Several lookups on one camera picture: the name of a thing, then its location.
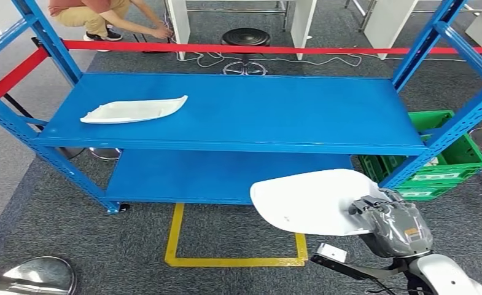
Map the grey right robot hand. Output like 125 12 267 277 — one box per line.
348 189 434 259

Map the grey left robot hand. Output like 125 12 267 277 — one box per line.
0 271 35 291

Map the person's hand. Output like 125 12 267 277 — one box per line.
153 24 175 41

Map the broad white plastic part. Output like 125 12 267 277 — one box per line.
250 168 390 238

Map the narrow white plastic part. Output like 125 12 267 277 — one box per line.
80 95 189 125

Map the blue metal shelf rack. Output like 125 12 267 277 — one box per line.
0 0 482 214

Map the green plastic crate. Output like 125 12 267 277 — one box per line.
393 181 465 202
359 109 482 186

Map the chrome stool base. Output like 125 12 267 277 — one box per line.
88 147 122 162
0 256 78 295

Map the red barrier belt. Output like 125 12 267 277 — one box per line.
63 39 482 55
0 47 50 100

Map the person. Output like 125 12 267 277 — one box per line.
47 0 175 53

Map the black round stool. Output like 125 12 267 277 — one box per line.
221 27 271 77

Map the yellow floor tape square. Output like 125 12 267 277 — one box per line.
164 202 309 268

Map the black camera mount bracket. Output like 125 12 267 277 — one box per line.
310 254 408 281

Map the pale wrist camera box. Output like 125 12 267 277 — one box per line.
314 243 348 264

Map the white floor cable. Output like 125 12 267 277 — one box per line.
175 50 363 69

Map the black stanchion post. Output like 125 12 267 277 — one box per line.
0 68 87 160

